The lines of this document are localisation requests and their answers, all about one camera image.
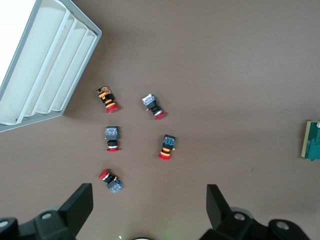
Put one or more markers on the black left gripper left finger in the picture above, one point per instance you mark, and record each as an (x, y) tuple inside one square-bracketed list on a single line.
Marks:
[(72, 212)]

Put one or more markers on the red button orange contact block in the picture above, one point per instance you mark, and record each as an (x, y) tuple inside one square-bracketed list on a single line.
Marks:
[(107, 98)]

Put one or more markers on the white plastic compartment bin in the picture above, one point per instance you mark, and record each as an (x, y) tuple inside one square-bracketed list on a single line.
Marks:
[(37, 62)]

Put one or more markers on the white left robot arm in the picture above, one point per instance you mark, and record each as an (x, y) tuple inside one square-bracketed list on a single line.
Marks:
[(141, 238)]

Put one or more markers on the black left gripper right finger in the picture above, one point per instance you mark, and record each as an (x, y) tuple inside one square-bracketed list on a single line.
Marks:
[(220, 215)]

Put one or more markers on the red mushroom push button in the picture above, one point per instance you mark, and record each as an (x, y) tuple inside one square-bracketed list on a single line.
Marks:
[(152, 105), (111, 181), (112, 135)]

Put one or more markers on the orange-striped red button blue block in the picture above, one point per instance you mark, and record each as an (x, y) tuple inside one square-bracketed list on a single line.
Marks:
[(167, 147)]

